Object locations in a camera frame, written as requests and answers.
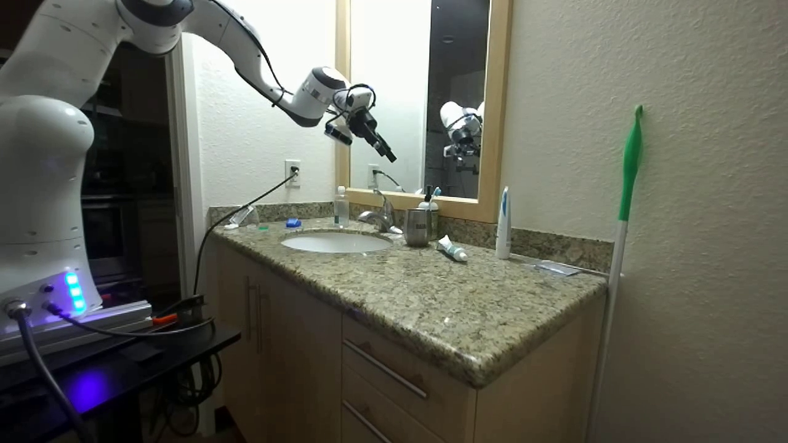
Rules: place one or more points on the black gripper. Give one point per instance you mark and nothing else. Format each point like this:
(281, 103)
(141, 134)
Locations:
(358, 103)

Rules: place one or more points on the chrome faucet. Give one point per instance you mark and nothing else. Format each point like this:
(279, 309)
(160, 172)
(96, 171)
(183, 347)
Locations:
(382, 216)

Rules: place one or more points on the small items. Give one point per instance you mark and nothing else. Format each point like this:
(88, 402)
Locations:
(417, 230)

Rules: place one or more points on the white toothpaste tube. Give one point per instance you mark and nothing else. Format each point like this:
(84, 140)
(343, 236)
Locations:
(451, 248)

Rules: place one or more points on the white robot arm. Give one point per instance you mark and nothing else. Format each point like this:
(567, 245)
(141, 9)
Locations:
(49, 163)

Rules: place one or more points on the white toothbrush upright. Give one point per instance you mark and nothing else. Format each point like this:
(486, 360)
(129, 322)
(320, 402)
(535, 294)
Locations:
(503, 225)

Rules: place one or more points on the clear plastic bottle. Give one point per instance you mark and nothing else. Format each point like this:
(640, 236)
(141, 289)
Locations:
(341, 209)

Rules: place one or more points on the pump dispenser bottle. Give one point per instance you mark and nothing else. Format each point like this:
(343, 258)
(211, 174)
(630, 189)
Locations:
(429, 213)

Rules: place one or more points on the white oval sink basin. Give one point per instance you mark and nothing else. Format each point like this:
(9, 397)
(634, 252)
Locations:
(334, 242)

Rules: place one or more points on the blue dental floss box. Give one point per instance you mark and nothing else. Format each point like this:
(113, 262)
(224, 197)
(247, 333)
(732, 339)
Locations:
(293, 222)

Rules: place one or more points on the clear plastic packet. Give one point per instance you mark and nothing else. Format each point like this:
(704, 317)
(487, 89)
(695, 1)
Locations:
(556, 268)

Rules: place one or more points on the wooden vanity cabinet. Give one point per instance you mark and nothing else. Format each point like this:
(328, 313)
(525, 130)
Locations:
(286, 352)

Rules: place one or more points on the orange black clamp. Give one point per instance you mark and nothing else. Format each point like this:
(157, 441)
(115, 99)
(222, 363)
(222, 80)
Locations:
(174, 310)

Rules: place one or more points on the black robot table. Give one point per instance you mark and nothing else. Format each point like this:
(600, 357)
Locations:
(123, 370)

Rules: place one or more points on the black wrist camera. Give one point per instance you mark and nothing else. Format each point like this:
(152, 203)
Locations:
(337, 130)

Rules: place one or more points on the white wall outlet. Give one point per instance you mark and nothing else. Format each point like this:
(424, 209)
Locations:
(293, 172)

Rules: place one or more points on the aluminium mounting rail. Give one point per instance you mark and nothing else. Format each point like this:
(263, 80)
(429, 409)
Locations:
(99, 320)

